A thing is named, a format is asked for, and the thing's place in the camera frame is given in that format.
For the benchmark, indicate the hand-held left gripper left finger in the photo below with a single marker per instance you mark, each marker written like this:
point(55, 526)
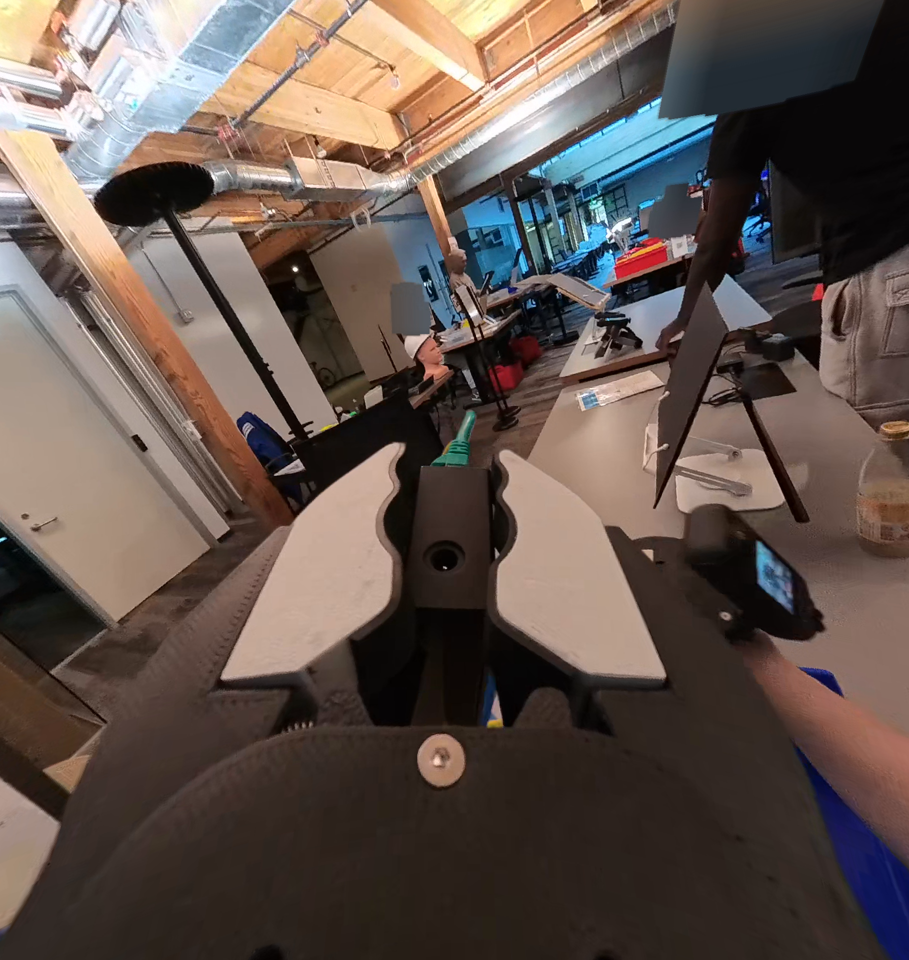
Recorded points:
point(312, 585)

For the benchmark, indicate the silver ceiling ductwork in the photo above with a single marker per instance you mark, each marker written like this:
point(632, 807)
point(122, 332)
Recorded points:
point(199, 67)

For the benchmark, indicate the blue bag with white stripes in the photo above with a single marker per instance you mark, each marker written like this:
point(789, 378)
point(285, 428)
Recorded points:
point(263, 450)

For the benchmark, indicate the black display board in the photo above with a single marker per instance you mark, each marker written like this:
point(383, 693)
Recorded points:
point(694, 390)

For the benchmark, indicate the white board stand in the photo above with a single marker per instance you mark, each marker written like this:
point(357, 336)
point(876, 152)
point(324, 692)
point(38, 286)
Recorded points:
point(724, 480)

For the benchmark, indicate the person's right forearm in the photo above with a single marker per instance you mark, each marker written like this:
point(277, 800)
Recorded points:
point(837, 735)

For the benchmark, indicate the clear plastic bag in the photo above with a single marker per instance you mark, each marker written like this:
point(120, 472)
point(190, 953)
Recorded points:
point(619, 390)

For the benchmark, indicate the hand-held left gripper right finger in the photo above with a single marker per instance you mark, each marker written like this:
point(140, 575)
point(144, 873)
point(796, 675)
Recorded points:
point(574, 592)

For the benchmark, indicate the wooden post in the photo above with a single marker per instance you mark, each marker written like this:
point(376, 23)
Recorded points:
point(124, 300)

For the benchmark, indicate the white door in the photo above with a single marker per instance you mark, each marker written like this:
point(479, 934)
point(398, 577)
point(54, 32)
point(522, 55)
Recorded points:
point(64, 450)

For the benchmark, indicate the mannequin head with white hat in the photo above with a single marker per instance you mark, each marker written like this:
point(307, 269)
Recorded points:
point(428, 356)

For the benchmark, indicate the black floor lamp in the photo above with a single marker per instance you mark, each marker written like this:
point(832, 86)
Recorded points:
point(153, 191)

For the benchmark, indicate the blue plastic bin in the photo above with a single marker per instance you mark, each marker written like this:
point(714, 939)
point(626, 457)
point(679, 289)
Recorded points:
point(874, 885)

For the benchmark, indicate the glass bottle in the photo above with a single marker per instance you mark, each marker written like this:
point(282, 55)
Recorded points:
point(891, 495)

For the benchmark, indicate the red bin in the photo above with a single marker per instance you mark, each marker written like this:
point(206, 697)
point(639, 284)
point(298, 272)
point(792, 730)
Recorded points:
point(646, 259)

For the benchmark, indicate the black panel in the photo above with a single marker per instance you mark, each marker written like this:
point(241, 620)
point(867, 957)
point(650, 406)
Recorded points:
point(364, 442)

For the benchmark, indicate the black network switch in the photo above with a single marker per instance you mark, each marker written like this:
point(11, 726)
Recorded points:
point(451, 517)

